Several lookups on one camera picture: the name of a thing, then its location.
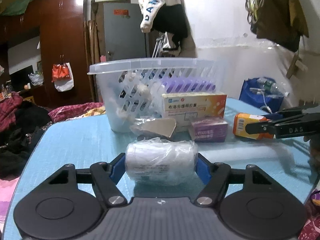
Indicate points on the white black hanging jacket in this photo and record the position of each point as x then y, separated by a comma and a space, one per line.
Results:
168, 17

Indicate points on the red plaid blanket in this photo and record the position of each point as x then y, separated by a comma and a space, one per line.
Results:
8, 108

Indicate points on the dark red wooden wardrobe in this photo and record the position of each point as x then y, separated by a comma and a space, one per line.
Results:
60, 25

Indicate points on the purple tissue pack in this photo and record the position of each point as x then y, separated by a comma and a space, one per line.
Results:
187, 84

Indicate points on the black television screen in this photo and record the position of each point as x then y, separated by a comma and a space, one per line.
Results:
21, 78

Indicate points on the white plastic laundry basket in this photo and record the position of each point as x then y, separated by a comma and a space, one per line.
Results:
153, 70

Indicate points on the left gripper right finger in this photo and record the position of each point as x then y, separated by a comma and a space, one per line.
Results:
249, 202

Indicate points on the torn cardboard piece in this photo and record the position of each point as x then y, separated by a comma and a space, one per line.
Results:
149, 128

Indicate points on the clear plastic water bottle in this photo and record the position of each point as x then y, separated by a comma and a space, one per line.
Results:
272, 87

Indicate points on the grey metal door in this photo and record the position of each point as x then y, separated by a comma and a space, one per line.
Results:
123, 36

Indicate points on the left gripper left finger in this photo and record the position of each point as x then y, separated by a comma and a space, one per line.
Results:
71, 202

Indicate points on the blue shopping bag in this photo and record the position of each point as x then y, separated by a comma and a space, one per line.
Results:
253, 95

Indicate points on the orange white medicine box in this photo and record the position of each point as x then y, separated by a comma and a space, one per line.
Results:
184, 107

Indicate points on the orange white hanging bag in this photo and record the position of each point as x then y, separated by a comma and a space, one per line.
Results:
62, 77

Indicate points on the orange bottle with cap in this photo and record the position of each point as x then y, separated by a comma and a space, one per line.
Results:
248, 126

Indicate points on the plastic white roll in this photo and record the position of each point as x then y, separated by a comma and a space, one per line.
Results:
162, 162

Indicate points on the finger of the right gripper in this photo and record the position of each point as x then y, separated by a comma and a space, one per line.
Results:
294, 111
297, 126

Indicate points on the olive hanging coat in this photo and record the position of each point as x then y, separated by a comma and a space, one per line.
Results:
280, 21

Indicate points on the small purple box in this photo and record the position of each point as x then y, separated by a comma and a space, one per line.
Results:
210, 129

